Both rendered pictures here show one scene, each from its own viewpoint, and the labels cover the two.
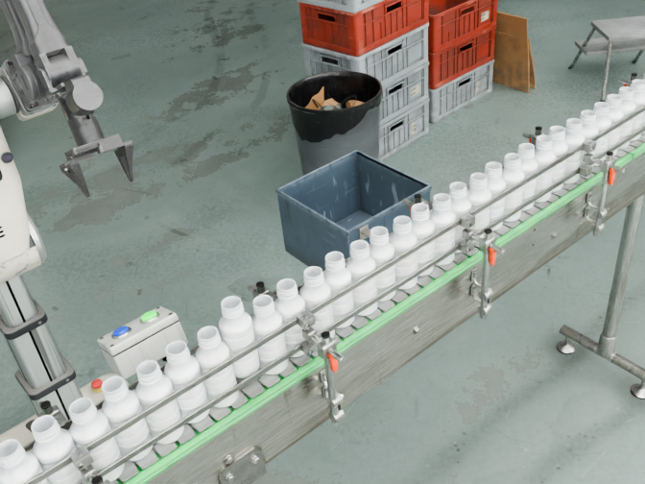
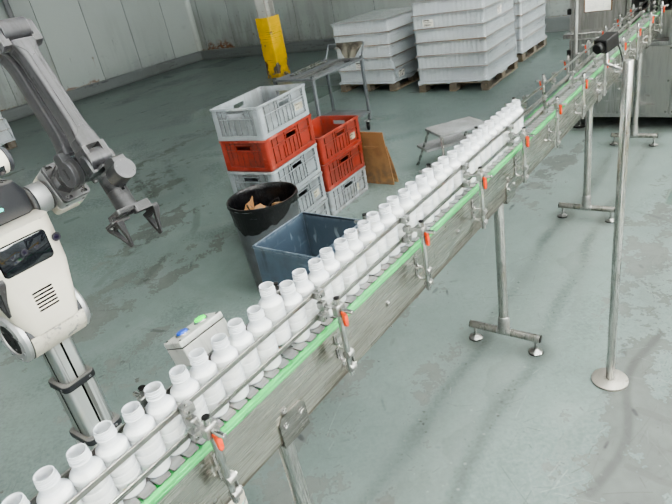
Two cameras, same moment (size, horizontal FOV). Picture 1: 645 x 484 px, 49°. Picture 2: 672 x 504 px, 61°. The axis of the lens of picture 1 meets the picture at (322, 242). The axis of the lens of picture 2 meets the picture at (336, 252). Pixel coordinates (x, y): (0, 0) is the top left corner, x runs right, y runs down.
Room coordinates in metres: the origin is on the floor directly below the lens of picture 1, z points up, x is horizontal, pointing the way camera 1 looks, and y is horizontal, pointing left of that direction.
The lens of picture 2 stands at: (-0.24, 0.27, 1.85)
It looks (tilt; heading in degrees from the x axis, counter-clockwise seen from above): 27 degrees down; 347
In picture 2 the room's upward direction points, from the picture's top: 11 degrees counter-clockwise
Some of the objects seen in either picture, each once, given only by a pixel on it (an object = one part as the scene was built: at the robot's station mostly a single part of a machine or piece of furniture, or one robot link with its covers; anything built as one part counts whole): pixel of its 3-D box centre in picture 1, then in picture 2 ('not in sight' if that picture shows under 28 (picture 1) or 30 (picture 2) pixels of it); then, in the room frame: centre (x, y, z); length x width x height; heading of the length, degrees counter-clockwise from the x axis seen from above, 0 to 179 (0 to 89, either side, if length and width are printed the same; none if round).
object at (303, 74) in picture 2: not in sight; (326, 98); (5.98, -1.45, 0.49); 1.05 x 0.55 x 0.99; 126
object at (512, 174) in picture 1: (510, 187); (423, 199); (1.41, -0.46, 1.08); 0.06 x 0.06 x 0.17
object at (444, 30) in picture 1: (441, 13); (321, 139); (4.25, -0.86, 0.55); 0.61 x 0.41 x 0.22; 129
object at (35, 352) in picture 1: (43, 370); (93, 421); (1.42, 0.79, 0.65); 0.11 x 0.11 x 0.40; 37
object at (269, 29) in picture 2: not in sight; (273, 46); (11.22, -2.03, 0.55); 0.40 x 0.40 x 1.10; 36
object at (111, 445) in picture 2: not in sight; (117, 458); (0.68, 0.55, 1.08); 0.06 x 0.06 x 0.17
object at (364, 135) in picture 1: (339, 150); (273, 240); (3.10, -0.13, 0.32); 0.45 x 0.45 x 0.64
